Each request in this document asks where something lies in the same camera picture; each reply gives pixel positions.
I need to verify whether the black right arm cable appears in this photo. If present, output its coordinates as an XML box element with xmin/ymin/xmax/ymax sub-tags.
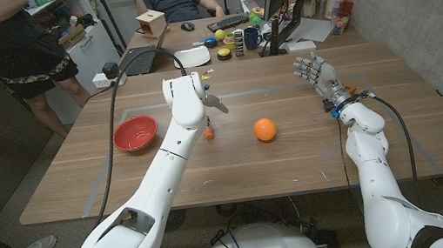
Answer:
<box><xmin>368</xmin><ymin>87</ymin><xmax>423</xmax><ymax>211</ymax></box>

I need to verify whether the wooden office desk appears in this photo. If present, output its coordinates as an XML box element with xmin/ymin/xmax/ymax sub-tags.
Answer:
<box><xmin>114</xmin><ymin>0</ymin><xmax>366</xmax><ymax>80</ymax></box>

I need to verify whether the standing person in black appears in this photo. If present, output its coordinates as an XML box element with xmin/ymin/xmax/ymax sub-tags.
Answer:
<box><xmin>0</xmin><ymin>0</ymin><xmax>97</xmax><ymax>149</ymax></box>

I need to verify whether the orange fruit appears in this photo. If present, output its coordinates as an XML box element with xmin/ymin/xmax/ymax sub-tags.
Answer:
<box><xmin>252</xmin><ymin>116</ymin><xmax>279</xmax><ymax>144</ymax></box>

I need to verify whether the black keyboard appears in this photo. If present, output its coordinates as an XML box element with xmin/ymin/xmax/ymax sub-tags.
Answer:
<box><xmin>206</xmin><ymin>12</ymin><xmax>252</xmax><ymax>35</ymax></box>

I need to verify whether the green ball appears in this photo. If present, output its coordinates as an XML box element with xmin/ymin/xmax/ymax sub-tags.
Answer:
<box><xmin>247</xmin><ymin>11</ymin><xmax>264</xmax><ymax>29</ymax></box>

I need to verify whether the black round fan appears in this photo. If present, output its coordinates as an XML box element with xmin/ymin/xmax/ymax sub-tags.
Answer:
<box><xmin>162</xmin><ymin>208</ymin><xmax>190</xmax><ymax>233</ymax></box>

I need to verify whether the white shelf cabinet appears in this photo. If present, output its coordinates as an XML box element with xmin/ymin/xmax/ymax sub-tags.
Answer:
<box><xmin>24</xmin><ymin>0</ymin><xmax>131</xmax><ymax>129</ymax></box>

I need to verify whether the black laptop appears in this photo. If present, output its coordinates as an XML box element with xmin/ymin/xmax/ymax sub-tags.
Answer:
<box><xmin>114</xmin><ymin>23</ymin><xmax>177</xmax><ymax>78</ymax></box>

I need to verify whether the white paper sheet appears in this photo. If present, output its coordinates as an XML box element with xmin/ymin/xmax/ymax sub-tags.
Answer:
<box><xmin>276</xmin><ymin>13</ymin><xmax>336</xmax><ymax>49</ymax></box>

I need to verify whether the yellow and black disc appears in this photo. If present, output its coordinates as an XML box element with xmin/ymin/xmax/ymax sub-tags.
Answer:
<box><xmin>216</xmin><ymin>46</ymin><xmax>234</xmax><ymax>62</ymax></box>

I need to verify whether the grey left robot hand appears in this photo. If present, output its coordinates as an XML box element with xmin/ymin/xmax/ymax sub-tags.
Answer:
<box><xmin>200</xmin><ymin>90</ymin><xmax>230</xmax><ymax>117</ymax></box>

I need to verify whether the white power strip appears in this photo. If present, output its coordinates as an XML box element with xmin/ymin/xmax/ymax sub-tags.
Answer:
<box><xmin>91</xmin><ymin>69</ymin><xmax>129</xmax><ymax>90</ymax></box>

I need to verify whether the wooden box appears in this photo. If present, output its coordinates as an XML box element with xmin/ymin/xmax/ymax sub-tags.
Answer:
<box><xmin>133</xmin><ymin>8</ymin><xmax>170</xmax><ymax>41</ymax></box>

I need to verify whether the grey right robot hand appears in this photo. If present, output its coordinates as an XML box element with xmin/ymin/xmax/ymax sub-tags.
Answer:
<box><xmin>292</xmin><ymin>47</ymin><xmax>354</xmax><ymax>116</ymax></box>

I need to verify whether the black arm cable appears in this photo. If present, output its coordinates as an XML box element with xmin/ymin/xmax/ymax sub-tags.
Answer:
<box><xmin>368</xmin><ymin>87</ymin><xmax>423</xmax><ymax>211</ymax></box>
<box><xmin>70</xmin><ymin>43</ymin><xmax>209</xmax><ymax>226</ymax></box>

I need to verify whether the black power adapter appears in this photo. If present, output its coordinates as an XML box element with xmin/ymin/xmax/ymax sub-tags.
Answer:
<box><xmin>101</xmin><ymin>60</ymin><xmax>121</xmax><ymax>81</ymax></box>

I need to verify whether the black computer mouse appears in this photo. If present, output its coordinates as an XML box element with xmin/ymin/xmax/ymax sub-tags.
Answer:
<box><xmin>179</xmin><ymin>20</ymin><xmax>196</xmax><ymax>33</ymax></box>

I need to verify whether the dark blue mug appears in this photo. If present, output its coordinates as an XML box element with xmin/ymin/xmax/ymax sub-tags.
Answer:
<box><xmin>241</xmin><ymin>25</ymin><xmax>265</xmax><ymax>51</ymax></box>

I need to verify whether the orange toy brick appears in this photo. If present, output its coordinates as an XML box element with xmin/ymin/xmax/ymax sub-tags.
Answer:
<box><xmin>341</xmin><ymin>79</ymin><xmax>358</xmax><ymax>97</ymax></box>

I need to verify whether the white flat box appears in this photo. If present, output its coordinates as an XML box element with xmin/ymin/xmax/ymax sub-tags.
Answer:
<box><xmin>285</xmin><ymin>37</ymin><xmax>318</xmax><ymax>55</ymax></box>

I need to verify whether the orange glue stick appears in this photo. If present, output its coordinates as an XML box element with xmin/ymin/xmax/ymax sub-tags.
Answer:
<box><xmin>202</xmin><ymin>115</ymin><xmax>215</xmax><ymax>141</ymax></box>

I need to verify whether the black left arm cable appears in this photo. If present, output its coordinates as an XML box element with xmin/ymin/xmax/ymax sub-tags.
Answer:
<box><xmin>70</xmin><ymin>43</ymin><xmax>209</xmax><ymax>226</ymax></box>

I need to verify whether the red bowl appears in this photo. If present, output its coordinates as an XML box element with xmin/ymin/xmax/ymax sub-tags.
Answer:
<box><xmin>109</xmin><ymin>113</ymin><xmax>162</xmax><ymax>155</ymax></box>

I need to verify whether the white plate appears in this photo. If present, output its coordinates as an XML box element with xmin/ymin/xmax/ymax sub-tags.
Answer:
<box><xmin>171</xmin><ymin>44</ymin><xmax>212</xmax><ymax>71</ymax></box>

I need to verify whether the yellow stacked bowl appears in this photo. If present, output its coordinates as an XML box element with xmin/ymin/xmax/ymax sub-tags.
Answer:
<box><xmin>221</xmin><ymin>32</ymin><xmax>238</xmax><ymax>51</ymax></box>

